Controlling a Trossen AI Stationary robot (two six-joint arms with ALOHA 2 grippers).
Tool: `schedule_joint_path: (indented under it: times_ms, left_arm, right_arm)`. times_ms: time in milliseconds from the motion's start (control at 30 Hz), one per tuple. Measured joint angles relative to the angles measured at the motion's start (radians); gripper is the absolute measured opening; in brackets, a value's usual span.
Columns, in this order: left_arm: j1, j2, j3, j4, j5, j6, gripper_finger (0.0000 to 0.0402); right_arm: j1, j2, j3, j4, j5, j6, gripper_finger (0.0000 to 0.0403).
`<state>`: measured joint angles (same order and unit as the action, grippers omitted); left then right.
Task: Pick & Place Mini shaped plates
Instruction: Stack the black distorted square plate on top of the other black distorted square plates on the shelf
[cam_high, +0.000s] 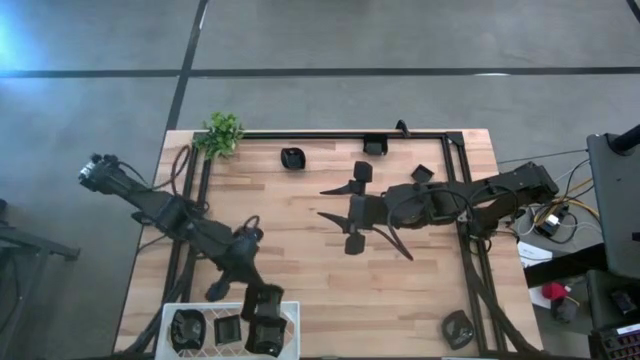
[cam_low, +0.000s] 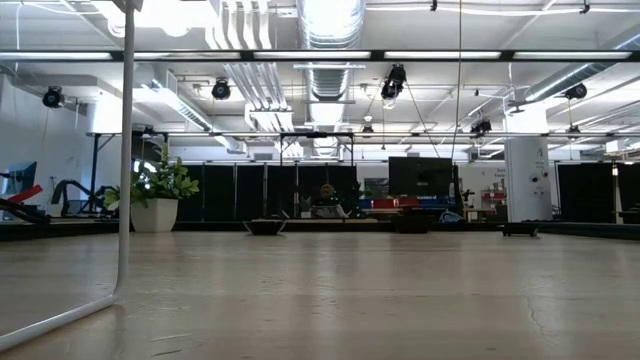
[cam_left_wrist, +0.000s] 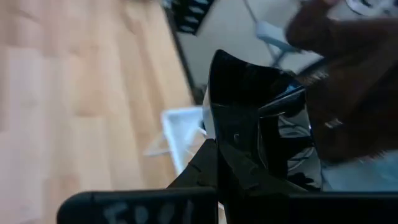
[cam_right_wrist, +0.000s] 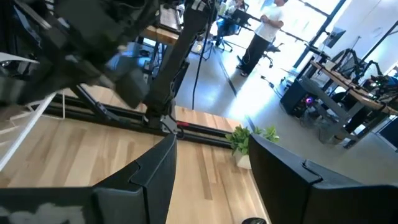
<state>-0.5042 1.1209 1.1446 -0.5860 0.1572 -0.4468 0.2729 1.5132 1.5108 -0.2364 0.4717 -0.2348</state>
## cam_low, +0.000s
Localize white round column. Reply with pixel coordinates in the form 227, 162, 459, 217
503, 107, 554, 223

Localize red bar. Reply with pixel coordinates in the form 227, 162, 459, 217
7, 184, 45, 204

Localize person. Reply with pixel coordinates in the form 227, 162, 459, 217
309, 182, 351, 220

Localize silver ribbed ventilation duct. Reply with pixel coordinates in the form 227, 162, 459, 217
295, 0, 367, 159
522, 24, 640, 104

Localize red and blue boxes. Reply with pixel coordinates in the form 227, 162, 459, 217
360, 197, 451, 212

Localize rounded square black plate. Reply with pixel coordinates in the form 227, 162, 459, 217
243, 218, 287, 237

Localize small square black plate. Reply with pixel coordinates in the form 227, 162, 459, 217
501, 223, 541, 238

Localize large black monitor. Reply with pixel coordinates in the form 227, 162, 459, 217
388, 156, 455, 199

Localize black partition wall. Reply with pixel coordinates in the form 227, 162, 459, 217
556, 162, 640, 224
177, 163, 359, 223

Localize thin hanging cable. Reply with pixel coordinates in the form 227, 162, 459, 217
451, 0, 464, 161

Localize white wire basket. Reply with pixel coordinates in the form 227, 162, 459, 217
0, 0, 144, 354

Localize black aluminium table frame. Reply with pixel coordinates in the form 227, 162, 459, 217
0, 219, 640, 243

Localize black beam with light strips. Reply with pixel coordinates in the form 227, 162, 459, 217
0, 48, 640, 64

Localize shelf with red items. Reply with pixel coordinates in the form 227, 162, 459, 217
480, 182, 507, 212

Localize green plant in white pot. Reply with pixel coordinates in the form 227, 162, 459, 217
103, 143, 200, 234

